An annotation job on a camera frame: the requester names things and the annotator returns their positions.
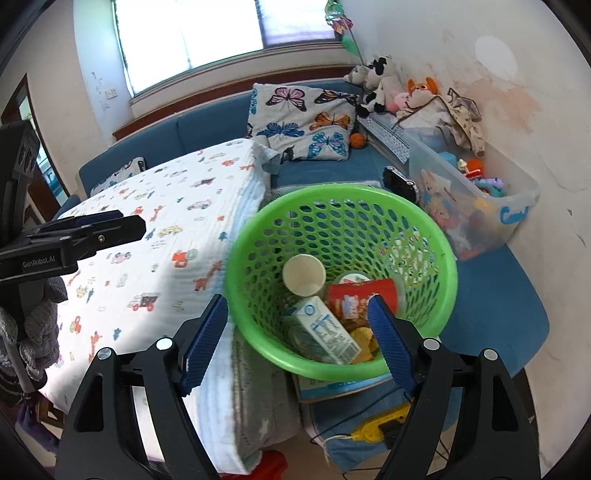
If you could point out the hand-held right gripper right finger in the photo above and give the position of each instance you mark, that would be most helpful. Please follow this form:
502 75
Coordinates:
390 341

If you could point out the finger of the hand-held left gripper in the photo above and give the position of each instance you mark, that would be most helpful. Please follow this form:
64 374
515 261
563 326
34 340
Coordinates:
97 217
115 230

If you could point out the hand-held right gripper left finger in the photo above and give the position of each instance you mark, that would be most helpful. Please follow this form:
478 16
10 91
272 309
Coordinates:
203 346

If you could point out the yellow snack packet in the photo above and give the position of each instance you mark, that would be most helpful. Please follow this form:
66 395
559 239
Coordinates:
364 341

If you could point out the red printed packet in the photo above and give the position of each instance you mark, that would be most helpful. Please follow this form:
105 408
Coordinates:
360 295

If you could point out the blue white milk carton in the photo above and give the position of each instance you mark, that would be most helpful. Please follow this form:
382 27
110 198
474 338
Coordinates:
323 332

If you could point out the printed round lid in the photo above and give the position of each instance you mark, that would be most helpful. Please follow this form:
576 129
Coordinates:
354 278

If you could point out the white paper cup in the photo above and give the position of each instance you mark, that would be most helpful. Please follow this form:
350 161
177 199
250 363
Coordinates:
302 272

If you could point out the green plastic basket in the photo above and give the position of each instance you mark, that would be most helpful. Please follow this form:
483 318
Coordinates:
341 190

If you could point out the person's left hand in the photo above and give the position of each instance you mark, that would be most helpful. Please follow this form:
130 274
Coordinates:
41 341

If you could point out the small car print pillow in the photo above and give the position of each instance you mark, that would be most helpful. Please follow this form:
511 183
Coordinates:
120 175

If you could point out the yellow power strip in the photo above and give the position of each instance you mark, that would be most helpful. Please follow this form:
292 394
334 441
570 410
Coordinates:
369 429

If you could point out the blue knitted cloth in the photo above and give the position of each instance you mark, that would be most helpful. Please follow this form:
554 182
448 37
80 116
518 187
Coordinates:
360 450

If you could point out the red plastic stool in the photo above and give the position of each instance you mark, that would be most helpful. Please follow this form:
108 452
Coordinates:
272 466

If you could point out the black handheld device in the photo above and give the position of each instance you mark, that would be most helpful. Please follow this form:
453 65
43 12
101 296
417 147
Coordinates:
399 182

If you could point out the yellow toy ball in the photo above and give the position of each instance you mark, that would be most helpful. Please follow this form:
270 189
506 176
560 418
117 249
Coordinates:
480 204

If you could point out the clear plastic storage box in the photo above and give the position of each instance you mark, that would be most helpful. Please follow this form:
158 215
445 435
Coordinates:
512 214

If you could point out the teal pink toy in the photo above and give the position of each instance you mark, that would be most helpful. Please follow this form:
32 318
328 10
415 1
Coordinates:
491 184

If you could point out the orange red toy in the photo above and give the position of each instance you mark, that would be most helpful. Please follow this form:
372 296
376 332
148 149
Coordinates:
471 168

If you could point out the orange toy ball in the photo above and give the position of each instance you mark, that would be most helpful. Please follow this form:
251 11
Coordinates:
358 141

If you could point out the black white patterned cloth strip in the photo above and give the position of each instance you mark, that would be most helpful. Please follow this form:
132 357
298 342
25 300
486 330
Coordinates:
388 134

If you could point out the butterfly print pillow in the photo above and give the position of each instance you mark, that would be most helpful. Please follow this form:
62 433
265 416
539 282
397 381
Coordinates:
300 120

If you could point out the window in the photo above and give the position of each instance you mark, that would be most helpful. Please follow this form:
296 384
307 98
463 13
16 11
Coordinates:
207 32

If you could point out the beige printed cloth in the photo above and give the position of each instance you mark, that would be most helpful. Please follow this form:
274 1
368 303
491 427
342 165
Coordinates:
457 115

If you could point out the pink plush toy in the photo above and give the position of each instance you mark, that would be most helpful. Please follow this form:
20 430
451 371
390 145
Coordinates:
399 101

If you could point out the orange fox plush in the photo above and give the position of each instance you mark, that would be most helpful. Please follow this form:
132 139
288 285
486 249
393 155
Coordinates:
422 87

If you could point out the black white cow plush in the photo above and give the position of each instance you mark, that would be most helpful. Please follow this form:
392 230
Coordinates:
381 83

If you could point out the grey plush toy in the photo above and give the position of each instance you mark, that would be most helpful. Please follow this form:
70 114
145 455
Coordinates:
356 74

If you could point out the colourful pinwheel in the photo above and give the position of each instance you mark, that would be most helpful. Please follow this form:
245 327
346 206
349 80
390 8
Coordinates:
341 23

